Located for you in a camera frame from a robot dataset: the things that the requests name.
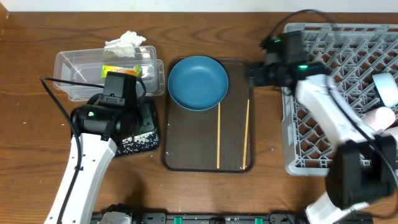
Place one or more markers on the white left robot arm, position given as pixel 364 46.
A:
pixel 89 159

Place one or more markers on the black tray bin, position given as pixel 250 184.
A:
pixel 147 138

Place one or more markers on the light blue small bowl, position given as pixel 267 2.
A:
pixel 387 88

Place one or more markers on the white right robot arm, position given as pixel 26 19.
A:
pixel 363 169

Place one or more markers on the black rail with green clamps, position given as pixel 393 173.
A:
pixel 121 213

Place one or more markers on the yellow snack wrapper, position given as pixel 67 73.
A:
pixel 134 71

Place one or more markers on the dark blue plate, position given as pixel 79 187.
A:
pixel 198 83

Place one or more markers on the clear plastic bin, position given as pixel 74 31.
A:
pixel 85 66

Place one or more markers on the white rice pile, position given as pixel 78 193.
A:
pixel 141 143

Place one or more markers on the grey dishwasher rack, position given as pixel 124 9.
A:
pixel 353 53

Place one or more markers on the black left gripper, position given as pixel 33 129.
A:
pixel 143 104

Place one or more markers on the crumpled white tissue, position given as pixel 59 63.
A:
pixel 125 45

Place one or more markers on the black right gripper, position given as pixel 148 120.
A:
pixel 255 77

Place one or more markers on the white cup pink inside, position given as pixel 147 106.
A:
pixel 380 118

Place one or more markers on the wooden chopstick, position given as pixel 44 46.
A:
pixel 246 135
pixel 218 136

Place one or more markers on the brown serving tray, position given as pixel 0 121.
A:
pixel 190 137

